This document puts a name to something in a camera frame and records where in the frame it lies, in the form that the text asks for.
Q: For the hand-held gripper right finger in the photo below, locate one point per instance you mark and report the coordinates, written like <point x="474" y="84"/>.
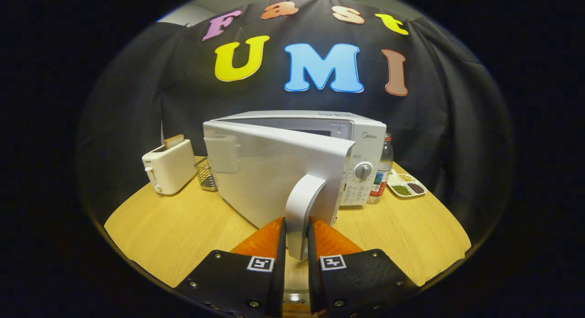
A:
<point x="313" y="263"/>

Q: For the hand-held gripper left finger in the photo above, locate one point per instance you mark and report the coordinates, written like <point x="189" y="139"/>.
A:
<point x="279" y="263"/>

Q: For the white microwave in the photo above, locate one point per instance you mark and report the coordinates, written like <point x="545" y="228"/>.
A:
<point x="274" y="172"/>

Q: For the red label water bottle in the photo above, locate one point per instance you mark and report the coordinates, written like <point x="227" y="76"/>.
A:
<point x="381" y="172"/>

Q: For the divided dish of beans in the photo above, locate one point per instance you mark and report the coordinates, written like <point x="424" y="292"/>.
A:
<point x="406" y="188"/>

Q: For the white toaster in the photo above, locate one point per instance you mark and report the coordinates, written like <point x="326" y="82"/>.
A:
<point x="171" y="169"/>

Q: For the toast slice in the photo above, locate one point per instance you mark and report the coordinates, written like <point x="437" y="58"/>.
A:
<point x="173" y="141"/>

